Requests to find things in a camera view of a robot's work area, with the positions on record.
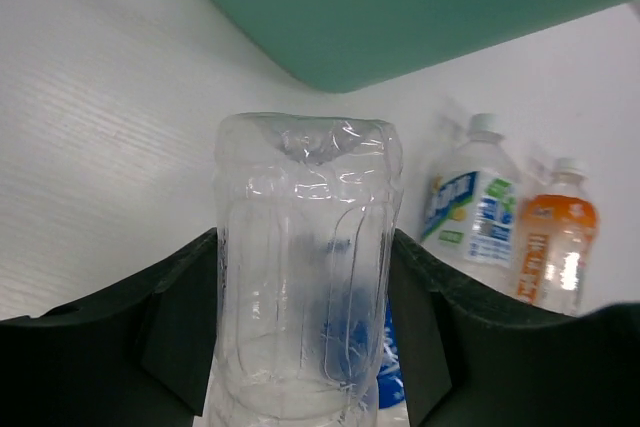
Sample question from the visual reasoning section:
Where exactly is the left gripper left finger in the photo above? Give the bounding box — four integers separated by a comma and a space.
1, 230, 217, 426

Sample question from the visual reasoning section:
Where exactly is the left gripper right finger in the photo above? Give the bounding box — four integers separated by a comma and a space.
388, 232, 639, 426

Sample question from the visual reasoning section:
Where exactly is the blue label plastic bottle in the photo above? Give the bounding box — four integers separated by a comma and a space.
377, 302, 405, 409

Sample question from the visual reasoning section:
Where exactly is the white green label bottle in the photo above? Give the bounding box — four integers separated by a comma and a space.
420, 113, 521, 292

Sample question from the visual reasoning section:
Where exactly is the clear bottle blue-white cap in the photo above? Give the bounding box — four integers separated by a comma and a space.
208, 112, 402, 426

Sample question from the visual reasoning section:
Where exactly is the tall orange label bottle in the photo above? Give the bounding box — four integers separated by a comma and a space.
509, 157, 599, 316

